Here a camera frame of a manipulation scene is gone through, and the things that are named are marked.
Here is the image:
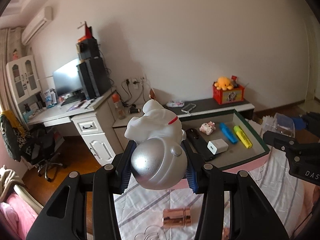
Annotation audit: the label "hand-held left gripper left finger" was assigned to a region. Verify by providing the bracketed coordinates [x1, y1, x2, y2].
[25, 140, 137, 240]

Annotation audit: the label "white air conditioner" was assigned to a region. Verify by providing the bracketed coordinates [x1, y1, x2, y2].
[21, 6, 54, 45]

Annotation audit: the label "pink quilt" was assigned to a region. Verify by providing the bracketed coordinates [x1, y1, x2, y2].
[0, 192, 43, 240]

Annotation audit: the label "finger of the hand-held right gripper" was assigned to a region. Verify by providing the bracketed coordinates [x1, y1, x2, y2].
[262, 130, 300, 155]

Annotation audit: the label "small pink block pig toy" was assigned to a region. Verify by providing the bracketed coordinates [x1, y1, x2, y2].
[199, 121, 216, 135]

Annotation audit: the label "white silver astronaut figurine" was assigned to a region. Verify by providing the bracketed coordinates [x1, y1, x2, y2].
[124, 99, 188, 190]

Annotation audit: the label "wall sockets with plugs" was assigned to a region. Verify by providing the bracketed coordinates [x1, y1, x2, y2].
[124, 74, 147, 87]

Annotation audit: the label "beige curtain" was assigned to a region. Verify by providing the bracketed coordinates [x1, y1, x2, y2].
[0, 27, 25, 113]

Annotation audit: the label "red triangular item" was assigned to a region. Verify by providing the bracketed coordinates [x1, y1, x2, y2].
[78, 21, 95, 42]

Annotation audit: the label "black remote control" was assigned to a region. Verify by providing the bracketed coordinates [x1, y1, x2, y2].
[185, 128, 215, 162]

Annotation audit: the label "black computer tower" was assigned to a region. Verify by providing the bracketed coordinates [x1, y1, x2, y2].
[76, 57, 112, 100]

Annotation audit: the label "striped white blanket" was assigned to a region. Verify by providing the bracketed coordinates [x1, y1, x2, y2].
[114, 152, 313, 240]

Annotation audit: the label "dark blue bag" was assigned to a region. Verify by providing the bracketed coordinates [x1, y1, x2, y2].
[295, 111, 320, 139]

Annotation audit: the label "white glass-door cabinet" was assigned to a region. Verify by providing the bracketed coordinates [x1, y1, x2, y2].
[5, 54, 48, 120]

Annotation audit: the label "yellow highlighter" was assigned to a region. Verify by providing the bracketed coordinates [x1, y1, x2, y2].
[233, 125, 253, 148]

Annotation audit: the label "red printed box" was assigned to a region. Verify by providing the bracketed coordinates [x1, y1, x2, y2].
[212, 84, 245, 105]

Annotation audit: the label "blue white boxes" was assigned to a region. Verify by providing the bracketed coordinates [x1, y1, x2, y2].
[44, 89, 57, 108]

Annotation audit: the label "cream cloth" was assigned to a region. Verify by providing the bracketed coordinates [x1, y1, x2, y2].
[0, 165, 23, 203]

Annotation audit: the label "white charger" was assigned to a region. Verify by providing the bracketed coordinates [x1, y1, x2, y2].
[207, 139, 229, 155]

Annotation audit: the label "orange-lid bottle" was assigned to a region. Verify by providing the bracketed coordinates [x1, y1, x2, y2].
[112, 93, 125, 120]

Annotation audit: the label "clear plastic container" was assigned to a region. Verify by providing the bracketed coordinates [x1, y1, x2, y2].
[261, 112, 295, 137]

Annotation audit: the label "pink printed bed sheet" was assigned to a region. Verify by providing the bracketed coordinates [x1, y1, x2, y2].
[300, 182, 318, 233]

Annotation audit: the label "black office chair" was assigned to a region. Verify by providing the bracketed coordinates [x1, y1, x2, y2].
[0, 110, 63, 182]

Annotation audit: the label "white door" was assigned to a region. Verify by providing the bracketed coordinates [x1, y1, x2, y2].
[306, 17, 320, 103]

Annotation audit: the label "computer monitor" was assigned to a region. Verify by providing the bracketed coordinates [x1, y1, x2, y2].
[52, 58, 84, 97]

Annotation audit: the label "low dark-top cabinet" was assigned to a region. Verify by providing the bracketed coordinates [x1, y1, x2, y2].
[112, 97, 255, 128]

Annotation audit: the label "black keyboard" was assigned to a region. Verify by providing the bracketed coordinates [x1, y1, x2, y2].
[61, 95, 85, 106]

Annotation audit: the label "copper cylinder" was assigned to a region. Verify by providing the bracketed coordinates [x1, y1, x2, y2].
[162, 207, 192, 228]

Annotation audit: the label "stack of black boxes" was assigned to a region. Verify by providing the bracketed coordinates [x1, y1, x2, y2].
[76, 38, 100, 61]

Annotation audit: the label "blue highlighter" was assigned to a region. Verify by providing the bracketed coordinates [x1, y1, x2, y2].
[219, 122, 238, 144]

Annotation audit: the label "white desk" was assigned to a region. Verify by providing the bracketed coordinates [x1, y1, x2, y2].
[26, 90, 125, 167]

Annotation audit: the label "dark jacket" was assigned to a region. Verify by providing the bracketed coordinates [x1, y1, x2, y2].
[0, 110, 28, 162]

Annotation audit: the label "orange octopus plush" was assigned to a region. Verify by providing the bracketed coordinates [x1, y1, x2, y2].
[214, 77, 234, 90]

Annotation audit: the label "clear phone case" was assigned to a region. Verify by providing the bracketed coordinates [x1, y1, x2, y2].
[181, 102, 197, 113]

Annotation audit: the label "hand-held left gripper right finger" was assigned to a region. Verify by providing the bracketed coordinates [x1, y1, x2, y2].
[181, 140, 297, 240]

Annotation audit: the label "green-rimmed grey tray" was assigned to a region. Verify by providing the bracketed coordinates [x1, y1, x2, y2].
[172, 109, 270, 190]

